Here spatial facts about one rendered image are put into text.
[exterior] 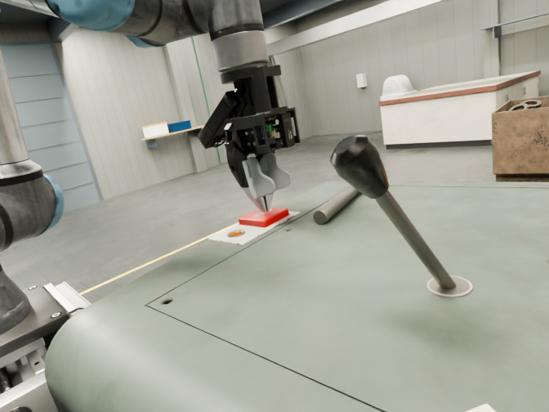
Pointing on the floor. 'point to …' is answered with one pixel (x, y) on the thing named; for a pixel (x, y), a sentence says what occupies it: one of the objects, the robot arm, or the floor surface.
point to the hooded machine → (396, 87)
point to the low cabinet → (452, 112)
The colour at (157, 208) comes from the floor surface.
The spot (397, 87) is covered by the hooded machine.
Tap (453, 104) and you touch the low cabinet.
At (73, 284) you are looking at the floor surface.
